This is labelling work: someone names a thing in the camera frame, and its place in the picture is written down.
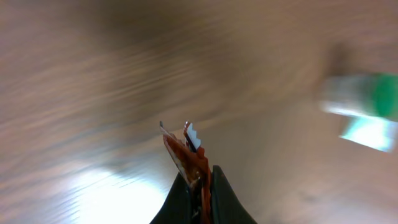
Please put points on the orange chocolate bar wrapper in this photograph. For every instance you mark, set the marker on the orange chocolate bar wrapper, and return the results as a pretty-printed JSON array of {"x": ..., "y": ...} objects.
[{"x": 189, "y": 157}]

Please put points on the white wet wipes pack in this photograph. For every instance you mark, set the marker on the white wet wipes pack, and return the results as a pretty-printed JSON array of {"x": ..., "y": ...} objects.
[{"x": 377, "y": 133}]

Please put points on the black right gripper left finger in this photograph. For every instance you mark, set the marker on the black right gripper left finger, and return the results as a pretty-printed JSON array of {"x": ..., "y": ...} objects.
[{"x": 176, "y": 208}]

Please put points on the green lid jar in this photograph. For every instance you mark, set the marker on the green lid jar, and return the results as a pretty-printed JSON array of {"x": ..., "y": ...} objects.
[{"x": 361, "y": 94}]

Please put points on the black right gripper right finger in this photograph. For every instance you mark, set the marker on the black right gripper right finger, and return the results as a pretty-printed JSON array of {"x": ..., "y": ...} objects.
[{"x": 225, "y": 206}]

